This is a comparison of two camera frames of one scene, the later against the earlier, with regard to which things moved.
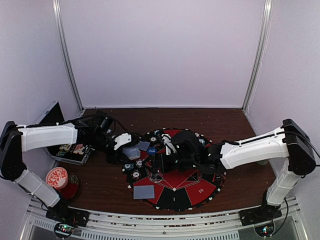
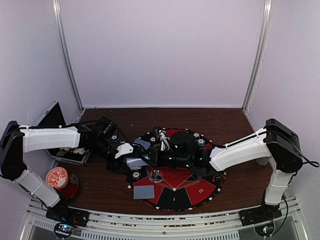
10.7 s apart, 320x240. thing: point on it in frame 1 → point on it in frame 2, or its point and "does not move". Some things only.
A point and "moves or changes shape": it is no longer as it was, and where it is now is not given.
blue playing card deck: x=133 y=152 moves or changes shape
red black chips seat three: x=136 y=174 does not move
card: x=143 y=145 does not move
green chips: x=202 y=141 does not move
